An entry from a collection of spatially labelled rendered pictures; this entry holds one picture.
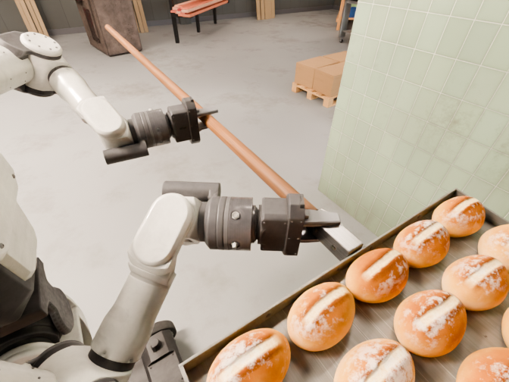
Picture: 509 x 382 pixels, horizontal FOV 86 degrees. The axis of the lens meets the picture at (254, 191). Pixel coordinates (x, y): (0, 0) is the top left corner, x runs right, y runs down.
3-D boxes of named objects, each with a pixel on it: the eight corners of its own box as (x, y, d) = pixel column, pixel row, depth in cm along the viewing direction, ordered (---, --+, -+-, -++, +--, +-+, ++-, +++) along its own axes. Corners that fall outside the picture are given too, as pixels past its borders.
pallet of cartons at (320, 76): (343, 76, 453) (348, 49, 427) (382, 92, 401) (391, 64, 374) (287, 88, 410) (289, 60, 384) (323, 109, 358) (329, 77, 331)
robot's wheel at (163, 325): (137, 361, 135) (134, 342, 124) (135, 352, 139) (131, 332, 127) (176, 342, 146) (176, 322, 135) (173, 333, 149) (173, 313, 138)
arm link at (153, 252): (198, 200, 41) (155, 289, 37) (208, 214, 49) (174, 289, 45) (159, 185, 41) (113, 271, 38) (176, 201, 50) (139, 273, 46)
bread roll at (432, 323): (422, 376, 31) (445, 359, 27) (376, 323, 35) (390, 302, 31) (472, 330, 35) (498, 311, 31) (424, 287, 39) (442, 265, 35)
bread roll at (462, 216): (456, 249, 44) (475, 227, 40) (418, 223, 48) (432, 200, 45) (487, 225, 48) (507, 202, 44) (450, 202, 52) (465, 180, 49)
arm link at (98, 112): (137, 145, 69) (105, 110, 71) (130, 124, 61) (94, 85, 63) (113, 159, 67) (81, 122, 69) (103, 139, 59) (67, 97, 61)
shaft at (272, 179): (105, 30, 154) (103, 23, 152) (110, 29, 155) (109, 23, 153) (306, 227, 47) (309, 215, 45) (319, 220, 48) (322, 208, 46)
